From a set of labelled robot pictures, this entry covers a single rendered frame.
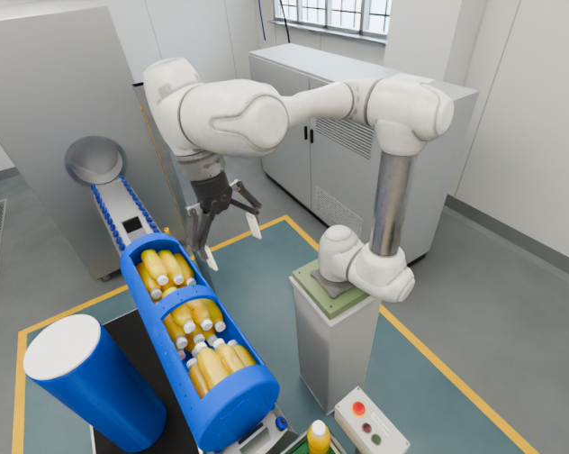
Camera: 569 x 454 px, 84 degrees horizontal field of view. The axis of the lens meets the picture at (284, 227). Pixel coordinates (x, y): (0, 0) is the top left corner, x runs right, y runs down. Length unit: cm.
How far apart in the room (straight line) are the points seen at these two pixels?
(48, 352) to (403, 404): 191
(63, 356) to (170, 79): 122
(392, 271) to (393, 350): 139
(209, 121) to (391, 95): 55
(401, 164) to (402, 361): 174
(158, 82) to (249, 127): 21
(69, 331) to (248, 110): 136
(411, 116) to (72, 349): 144
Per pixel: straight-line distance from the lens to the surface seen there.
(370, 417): 112
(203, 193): 67
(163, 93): 60
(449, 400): 245
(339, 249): 124
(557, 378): 282
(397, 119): 90
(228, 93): 47
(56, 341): 164
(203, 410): 104
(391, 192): 100
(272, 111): 46
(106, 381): 166
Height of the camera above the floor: 215
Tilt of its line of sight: 40 degrees down
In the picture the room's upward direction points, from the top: 5 degrees counter-clockwise
